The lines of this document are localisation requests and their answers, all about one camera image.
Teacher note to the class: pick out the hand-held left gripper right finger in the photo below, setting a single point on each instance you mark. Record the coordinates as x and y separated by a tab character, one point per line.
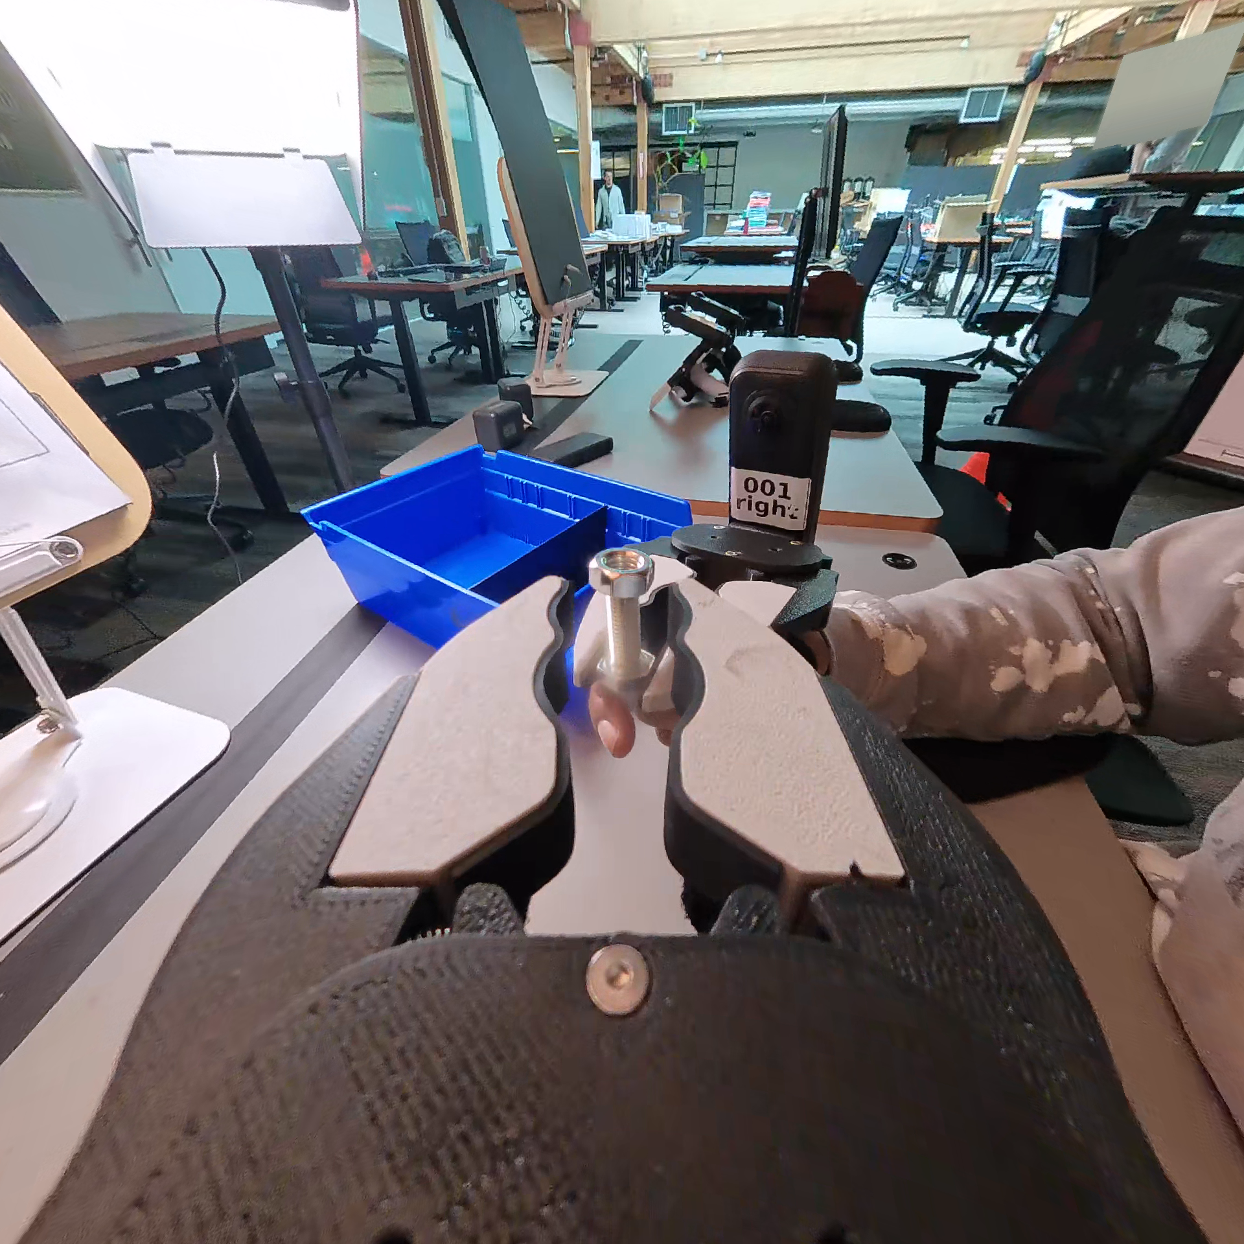
777	778

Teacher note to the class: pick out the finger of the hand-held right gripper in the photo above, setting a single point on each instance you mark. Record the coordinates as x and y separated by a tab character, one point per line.
663	681
588	658

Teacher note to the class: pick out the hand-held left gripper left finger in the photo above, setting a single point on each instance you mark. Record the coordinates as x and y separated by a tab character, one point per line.
457	778

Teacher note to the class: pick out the silver hex bolt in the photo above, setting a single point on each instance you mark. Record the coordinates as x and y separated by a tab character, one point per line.
622	641

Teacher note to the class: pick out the silver hex nut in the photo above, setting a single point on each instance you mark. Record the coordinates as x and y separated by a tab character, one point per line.
622	570

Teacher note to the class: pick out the blue plastic bin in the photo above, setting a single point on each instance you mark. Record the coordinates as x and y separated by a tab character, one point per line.
457	545

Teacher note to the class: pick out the person's right forearm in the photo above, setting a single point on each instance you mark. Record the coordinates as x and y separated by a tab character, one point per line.
1050	633

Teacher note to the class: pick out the person's right hand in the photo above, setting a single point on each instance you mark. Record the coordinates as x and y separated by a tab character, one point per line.
614	733

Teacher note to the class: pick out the black and white device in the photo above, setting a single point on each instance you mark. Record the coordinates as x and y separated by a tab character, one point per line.
700	360

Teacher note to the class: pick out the black flat device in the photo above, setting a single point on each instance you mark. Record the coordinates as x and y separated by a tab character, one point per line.
571	449

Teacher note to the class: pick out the black computer monitor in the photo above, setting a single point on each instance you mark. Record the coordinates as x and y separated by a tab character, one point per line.
832	185

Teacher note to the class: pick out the wooden board stand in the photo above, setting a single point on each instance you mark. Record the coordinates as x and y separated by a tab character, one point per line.
554	330

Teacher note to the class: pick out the small black box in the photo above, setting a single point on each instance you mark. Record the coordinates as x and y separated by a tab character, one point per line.
502	418

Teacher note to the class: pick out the black mesh office chair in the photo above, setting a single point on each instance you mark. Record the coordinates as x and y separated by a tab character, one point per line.
1118	370

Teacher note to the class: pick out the instruction sheet stand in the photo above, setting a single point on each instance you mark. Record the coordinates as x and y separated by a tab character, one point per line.
106	778

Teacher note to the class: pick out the wooden desk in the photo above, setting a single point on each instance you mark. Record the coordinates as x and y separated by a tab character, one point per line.
117	347
417	285

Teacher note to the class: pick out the black flat panel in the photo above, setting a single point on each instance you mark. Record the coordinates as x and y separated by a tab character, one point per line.
515	136

